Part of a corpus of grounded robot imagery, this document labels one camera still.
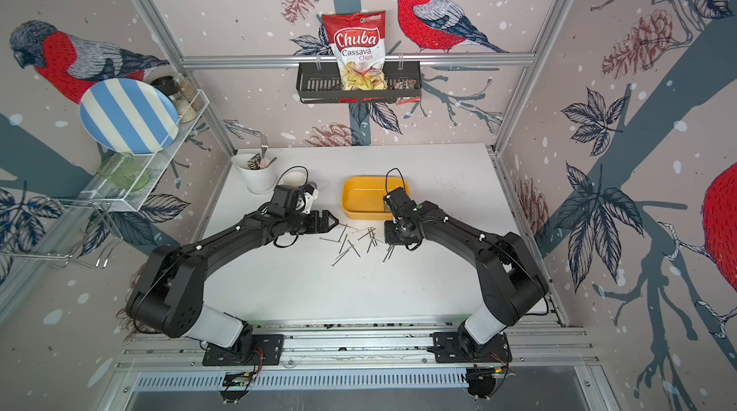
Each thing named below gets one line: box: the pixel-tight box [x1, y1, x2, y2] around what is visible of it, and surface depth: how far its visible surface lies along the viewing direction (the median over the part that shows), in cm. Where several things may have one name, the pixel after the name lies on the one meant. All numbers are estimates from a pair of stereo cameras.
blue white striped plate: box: [78, 77, 181, 156], surface depth 74 cm
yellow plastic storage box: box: [340, 175, 411, 221], surface depth 106 cm
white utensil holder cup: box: [230, 152, 278, 194], surface depth 106 cm
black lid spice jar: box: [149, 75, 197, 124], surface depth 83 cm
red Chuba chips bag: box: [321, 10, 388, 92], surface depth 83 cm
